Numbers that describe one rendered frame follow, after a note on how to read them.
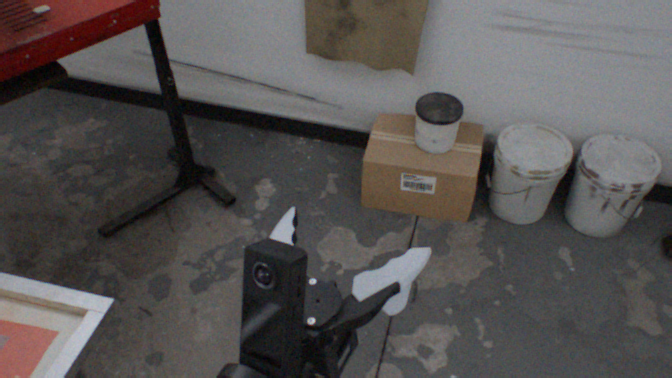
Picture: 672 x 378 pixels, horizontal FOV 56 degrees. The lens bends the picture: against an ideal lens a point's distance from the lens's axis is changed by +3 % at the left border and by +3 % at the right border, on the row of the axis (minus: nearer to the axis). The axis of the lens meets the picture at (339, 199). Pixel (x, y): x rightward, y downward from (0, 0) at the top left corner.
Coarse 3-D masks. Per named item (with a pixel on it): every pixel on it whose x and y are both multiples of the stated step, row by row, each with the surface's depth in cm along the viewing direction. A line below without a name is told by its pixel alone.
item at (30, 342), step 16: (0, 320) 137; (0, 336) 134; (16, 336) 134; (32, 336) 134; (48, 336) 134; (0, 352) 131; (16, 352) 131; (32, 352) 131; (0, 368) 129; (16, 368) 129; (32, 368) 129
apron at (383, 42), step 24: (312, 0) 259; (336, 0) 254; (360, 0) 254; (384, 0) 247; (408, 0) 248; (312, 24) 268; (336, 24) 262; (360, 24) 262; (384, 24) 255; (408, 24) 256; (312, 48) 277; (336, 48) 271; (360, 48) 270; (384, 48) 263; (408, 48) 263; (408, 72) 270
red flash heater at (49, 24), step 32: (0, 0) 200; (32, 0) 200; (64, 0) 200; (96, 0) 201; (128, 0) 201; (0, 32) 187; (32, 32) 187; (64, 32) 190; (96, 32) 198; (0, 64) 182; (32, 64) 189
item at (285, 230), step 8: (296, 208) 63; (288, 216) 61; (296, 216) 62; (280, 224) 61; (288, 224) 60; (296, 224) 62; (272, 232) 60; (280, 232) 60; (288, 232) 60; (280, 240) 59; (288, 240) 59; (296, 240) 61
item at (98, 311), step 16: (0, 288) 138; (16, 288) 138; (32, 288) 138; (48, 288) 138; (64, 288) 138; (48, 304) 138; (64, 304) 136; (80, 304) 135; (96, 304) 135; (112, 304) 136; (96, 320) 132; (80, 336) 130; (96, 336) 132; (64, 352) 127; (80, 352) 128; (64, 368) 125
